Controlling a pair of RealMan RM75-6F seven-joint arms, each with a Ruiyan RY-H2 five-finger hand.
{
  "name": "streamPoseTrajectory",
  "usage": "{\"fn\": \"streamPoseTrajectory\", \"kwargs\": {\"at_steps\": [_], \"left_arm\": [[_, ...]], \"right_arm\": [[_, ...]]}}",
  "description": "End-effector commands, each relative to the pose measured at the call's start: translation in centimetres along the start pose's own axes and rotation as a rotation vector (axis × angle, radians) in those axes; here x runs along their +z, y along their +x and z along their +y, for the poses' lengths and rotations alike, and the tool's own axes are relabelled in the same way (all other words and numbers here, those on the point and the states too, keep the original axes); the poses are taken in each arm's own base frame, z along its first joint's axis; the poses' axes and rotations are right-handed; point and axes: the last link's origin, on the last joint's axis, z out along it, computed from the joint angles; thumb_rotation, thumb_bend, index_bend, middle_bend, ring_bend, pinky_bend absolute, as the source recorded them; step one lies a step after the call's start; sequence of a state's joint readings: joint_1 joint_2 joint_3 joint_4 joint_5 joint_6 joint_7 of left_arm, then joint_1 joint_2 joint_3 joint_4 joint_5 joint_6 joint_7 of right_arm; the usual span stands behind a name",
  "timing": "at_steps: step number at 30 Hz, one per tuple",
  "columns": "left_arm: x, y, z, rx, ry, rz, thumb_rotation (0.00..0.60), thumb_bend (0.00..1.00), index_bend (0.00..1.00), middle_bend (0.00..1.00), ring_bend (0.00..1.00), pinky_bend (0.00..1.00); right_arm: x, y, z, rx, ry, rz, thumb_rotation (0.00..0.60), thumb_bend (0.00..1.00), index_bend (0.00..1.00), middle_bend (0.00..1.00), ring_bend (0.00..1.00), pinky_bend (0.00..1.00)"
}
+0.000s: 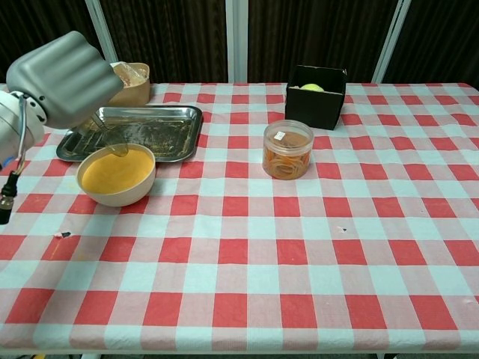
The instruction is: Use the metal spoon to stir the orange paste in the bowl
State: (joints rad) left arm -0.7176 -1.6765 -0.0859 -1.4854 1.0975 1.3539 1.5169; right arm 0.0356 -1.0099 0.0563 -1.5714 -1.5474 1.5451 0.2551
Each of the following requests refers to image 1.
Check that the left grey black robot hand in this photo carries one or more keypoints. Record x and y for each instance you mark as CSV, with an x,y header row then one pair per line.
x,y
67,82

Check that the metal spoon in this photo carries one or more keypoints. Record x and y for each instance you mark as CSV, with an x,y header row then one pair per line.
x,y
118,150

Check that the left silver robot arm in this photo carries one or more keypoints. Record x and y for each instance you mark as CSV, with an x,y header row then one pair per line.
x,y
11,123

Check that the tan bowl with plastic bag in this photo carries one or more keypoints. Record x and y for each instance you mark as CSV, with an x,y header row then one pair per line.
x,y
134,95

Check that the beige round bowl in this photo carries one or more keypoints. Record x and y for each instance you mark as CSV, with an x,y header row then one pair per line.
x,y
119,198

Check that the clear plastic bag with bread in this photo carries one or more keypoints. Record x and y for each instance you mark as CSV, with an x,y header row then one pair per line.
x,y
131,75

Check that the rectangular stainless steel tray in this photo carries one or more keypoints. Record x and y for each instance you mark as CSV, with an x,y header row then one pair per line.
x,y
157,127

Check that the clear plastic jar rubber bands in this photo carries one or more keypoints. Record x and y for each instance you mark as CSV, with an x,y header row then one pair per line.
x,y
288,153

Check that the yellow-green ball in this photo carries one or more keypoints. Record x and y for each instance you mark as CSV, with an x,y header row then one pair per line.
x,y
312,87

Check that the black cardboard box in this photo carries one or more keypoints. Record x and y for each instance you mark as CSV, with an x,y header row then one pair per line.
x,y
312,108

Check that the red white checkered tablecloth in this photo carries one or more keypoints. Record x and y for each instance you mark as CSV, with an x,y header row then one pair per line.
x,y
262,243

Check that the white frame post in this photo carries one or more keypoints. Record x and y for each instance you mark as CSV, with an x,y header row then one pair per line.
x,y
237,41
103,22
391,41

